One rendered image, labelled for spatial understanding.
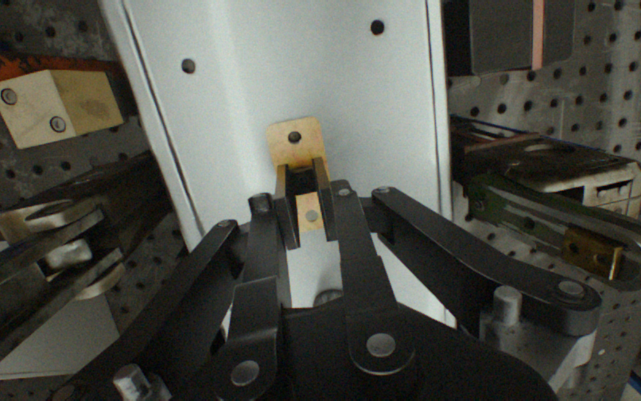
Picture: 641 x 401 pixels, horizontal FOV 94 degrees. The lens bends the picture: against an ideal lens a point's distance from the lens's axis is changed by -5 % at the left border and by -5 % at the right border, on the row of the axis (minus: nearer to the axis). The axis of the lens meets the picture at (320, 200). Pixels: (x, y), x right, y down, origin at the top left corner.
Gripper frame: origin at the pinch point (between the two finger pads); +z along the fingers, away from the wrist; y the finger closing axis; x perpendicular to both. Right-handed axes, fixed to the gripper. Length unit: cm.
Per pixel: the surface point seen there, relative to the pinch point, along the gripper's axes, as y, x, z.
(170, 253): -28.2, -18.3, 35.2
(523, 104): 39, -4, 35
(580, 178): 19.1, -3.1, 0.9
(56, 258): -14.4, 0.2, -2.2
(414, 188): 8.5, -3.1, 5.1
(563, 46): 22.4, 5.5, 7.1
